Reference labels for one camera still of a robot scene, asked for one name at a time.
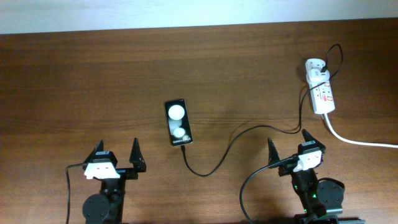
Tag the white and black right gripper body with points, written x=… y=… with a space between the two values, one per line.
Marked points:
x=288 y=168

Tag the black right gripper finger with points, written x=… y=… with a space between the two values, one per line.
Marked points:
x=308 y=137
x=273 y=154

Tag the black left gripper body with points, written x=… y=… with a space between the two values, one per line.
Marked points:
x=127 y=173

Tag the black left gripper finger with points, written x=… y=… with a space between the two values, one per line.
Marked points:
x=98 y=148
x=136 y=157

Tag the black and cream flip phone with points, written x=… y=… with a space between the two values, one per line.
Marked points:
x=178 y=122

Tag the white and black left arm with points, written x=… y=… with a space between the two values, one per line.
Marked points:
x=114 y=190

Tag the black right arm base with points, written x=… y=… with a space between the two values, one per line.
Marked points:
x=330 y=193

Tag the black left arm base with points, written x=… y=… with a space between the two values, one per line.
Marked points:
x=95 y=209

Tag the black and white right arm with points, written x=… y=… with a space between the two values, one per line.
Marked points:
x=305 y=185

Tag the white USB charger plug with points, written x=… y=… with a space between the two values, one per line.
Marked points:
x=316 y=76

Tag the white power strip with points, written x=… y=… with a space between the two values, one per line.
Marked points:
x=321 y=94

